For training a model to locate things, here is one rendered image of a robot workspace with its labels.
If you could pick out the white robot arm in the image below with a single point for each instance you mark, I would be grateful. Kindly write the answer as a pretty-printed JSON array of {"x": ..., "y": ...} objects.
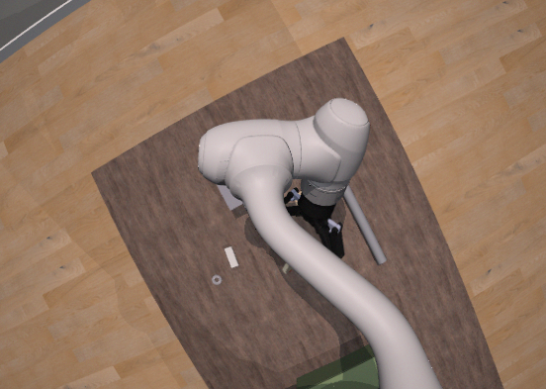
[{"x": 256, "y": 160}]

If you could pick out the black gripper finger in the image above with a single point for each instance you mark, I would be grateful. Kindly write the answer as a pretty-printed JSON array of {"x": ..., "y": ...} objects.
[
  {"x": 292, "y": 196},
  {"x": 332, "y": 239}
]

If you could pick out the long grey metal bar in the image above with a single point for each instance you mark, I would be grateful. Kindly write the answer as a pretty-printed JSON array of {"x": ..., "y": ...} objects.
[{"x": 364, "y": 225}]

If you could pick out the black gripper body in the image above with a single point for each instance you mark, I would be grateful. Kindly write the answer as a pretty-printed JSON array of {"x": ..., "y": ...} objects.
[{"x": 315, "y": 211}]

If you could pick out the grey shaft with cream gear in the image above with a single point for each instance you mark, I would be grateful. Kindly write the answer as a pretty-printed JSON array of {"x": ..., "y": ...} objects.
[{"x": 286, "y": 269}]

